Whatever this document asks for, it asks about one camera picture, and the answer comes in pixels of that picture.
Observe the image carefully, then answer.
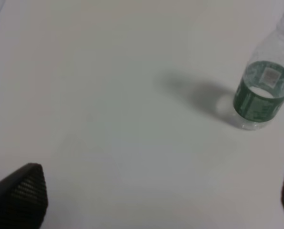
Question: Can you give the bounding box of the clear bottle with green label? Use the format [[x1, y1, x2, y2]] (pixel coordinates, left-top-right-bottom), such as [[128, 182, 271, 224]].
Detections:
[[233, 14, 284, 130]]

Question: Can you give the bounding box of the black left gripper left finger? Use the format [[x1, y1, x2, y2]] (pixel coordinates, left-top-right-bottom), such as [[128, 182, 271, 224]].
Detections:
[[0, 163, 48, 229]]

